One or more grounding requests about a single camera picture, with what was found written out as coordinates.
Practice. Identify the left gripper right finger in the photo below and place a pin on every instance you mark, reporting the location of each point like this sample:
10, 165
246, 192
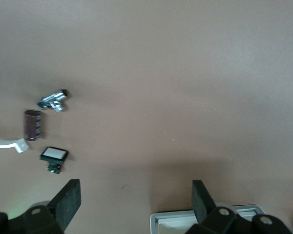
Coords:
201, 200

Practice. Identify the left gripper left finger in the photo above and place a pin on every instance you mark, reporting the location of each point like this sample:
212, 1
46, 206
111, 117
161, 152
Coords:
68, 202

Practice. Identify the white plastic drawer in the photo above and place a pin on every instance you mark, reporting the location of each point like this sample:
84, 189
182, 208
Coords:
173, 219

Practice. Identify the black square white-faced button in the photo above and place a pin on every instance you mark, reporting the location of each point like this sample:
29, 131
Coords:
54, 154

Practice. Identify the silver metal fitting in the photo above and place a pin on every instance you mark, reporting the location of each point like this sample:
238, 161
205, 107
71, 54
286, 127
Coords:
53, 100

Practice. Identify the white curved plastic bracket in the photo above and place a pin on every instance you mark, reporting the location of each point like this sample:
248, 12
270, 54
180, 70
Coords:
19, 145

